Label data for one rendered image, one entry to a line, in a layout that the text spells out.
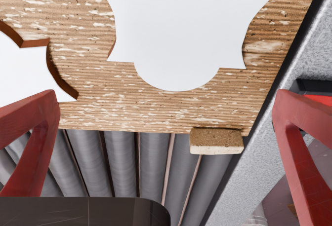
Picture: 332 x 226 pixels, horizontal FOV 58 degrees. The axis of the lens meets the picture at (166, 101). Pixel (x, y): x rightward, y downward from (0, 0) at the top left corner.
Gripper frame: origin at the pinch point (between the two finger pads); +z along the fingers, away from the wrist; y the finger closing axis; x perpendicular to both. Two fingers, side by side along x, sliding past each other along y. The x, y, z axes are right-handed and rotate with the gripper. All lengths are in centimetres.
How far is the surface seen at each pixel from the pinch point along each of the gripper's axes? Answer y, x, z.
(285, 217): -134, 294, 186
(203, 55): -3.0, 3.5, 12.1
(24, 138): 19.9, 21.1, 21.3
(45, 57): 10.0, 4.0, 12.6
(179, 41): -1.0, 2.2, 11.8
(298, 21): -10.1, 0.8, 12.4
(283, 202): -118, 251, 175
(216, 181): -8.4, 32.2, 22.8
